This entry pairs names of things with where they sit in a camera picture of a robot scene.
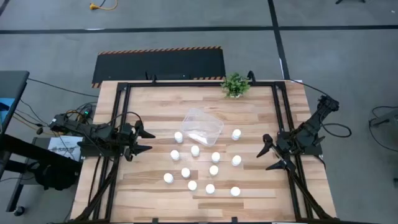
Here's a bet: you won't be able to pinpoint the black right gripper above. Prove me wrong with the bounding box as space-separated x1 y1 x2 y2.
256 133 297 173

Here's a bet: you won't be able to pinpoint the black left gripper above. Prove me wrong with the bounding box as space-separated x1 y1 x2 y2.
119 119 156 162

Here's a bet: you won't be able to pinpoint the clear plastic basket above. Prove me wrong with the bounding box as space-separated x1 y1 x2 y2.
179 108 225 147

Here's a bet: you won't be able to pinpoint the white printed box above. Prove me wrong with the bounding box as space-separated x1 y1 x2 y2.
47 135 84 162

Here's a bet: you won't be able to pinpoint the black floor mat striped edges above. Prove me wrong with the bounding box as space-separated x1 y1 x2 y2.
91 45 226 89

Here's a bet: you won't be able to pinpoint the green plant in white pot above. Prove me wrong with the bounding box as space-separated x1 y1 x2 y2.
220 72 251 100

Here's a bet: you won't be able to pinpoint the black bag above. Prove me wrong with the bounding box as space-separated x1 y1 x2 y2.
29 161 78 191

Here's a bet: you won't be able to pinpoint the blue box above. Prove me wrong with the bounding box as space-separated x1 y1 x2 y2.
0 98 16 125

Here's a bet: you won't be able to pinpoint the grey-topped black desk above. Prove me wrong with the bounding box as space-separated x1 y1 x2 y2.
0 70 30 135

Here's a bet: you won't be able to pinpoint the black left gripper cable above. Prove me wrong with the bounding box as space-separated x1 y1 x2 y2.
110 111 144 131

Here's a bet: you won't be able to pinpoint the black aluminium table frame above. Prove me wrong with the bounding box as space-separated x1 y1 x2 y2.
70 79 340 224

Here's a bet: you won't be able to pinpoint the black looped floor cable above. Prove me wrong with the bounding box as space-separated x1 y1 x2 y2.
320 122 353 139

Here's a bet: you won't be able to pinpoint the bundle of coloured cables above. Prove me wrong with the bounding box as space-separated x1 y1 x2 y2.
12 101 94 138

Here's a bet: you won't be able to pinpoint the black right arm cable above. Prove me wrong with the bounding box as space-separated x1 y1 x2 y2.
287 78 329 97

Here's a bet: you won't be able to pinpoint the thin black floor cable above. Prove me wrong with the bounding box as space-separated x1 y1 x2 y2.
27 77 100 98

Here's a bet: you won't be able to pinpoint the yellow extension cord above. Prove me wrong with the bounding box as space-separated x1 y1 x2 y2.
89 0 119 11

